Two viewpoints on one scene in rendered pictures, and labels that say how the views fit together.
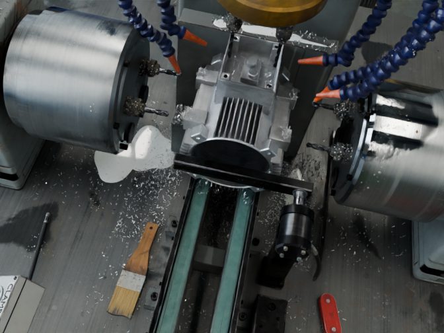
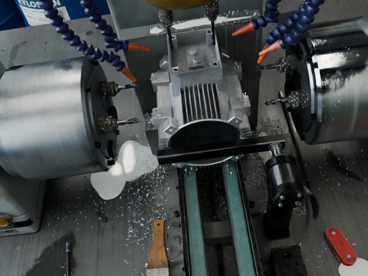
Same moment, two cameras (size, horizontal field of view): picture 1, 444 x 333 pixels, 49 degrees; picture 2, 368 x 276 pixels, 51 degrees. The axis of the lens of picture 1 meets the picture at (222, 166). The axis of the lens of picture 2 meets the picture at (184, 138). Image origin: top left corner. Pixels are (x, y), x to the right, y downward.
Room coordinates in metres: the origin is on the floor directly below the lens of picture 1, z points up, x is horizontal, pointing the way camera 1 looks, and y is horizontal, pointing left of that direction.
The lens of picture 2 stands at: (0.03, 0.01, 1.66)
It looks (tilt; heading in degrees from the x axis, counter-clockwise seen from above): 53 degrees down; 2
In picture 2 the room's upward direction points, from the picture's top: 11 degrees counter-clockwise
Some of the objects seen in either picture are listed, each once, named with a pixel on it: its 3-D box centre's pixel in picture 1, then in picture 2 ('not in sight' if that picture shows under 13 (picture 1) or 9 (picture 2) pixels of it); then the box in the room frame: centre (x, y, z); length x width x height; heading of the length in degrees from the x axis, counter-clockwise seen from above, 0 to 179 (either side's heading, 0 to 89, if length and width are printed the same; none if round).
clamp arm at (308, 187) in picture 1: (242, 176); (220, 150); (0.46, -0.04, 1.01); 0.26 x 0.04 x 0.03; 88
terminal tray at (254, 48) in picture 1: (249, 74); (194, 63); (0.62, -0.02, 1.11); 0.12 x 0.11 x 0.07; 178
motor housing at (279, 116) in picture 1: (238, 123); (200, 108); (0.58, -0.02, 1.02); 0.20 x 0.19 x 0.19; 178
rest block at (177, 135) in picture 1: (188, 129); (161, 132); (0.66, 0.09, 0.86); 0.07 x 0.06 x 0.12; 88
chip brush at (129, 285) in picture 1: (136, 267); (157, 262); (0.33, 0.13, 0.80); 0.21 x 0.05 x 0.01; 174
